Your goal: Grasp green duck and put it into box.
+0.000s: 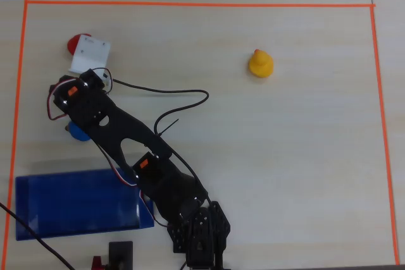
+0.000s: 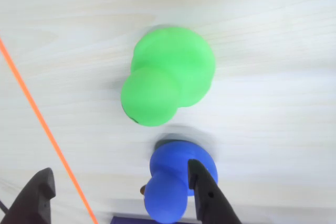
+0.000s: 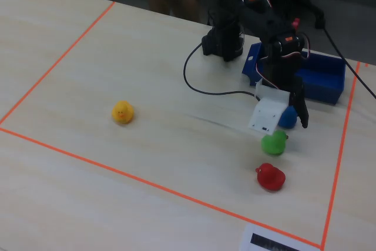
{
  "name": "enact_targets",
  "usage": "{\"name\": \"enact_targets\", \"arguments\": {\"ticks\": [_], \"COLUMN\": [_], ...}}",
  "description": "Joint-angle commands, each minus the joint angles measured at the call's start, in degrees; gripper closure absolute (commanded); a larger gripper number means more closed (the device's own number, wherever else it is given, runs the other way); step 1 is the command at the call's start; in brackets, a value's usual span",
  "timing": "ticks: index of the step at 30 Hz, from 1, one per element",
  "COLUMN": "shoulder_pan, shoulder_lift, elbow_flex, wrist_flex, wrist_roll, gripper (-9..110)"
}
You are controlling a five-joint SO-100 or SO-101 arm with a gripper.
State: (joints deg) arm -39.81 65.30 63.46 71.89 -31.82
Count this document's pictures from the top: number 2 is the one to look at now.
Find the orange tape strip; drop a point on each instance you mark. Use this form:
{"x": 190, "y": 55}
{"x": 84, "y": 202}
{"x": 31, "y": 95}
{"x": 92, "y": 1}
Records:
{"x": 51, "y": 140}

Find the blue plastic box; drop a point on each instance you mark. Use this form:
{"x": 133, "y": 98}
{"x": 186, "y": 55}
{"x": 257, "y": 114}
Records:
{"x": 126, "y": 221}

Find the green rubber duck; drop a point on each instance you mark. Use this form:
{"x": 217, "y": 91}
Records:
{"x": 170, "y": 72}

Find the blue rubber duck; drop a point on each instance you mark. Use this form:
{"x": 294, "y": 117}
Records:
{"x": 168, "y": 197}

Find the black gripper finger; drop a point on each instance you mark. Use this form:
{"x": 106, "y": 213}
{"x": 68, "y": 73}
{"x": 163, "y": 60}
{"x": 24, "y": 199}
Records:
{"x": 31, "y": 203}
{"x": 212, "y": 203}

